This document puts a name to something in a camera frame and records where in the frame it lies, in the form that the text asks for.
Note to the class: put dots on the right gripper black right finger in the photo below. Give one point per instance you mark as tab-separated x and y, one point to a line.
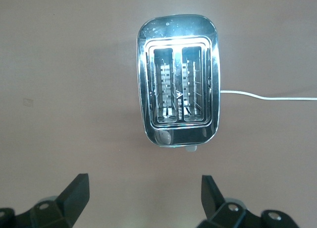
210	195

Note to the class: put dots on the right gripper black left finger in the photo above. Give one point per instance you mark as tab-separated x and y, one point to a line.
74	195

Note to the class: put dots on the chrome two-slot toaster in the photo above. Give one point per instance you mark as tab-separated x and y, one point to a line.
173	24

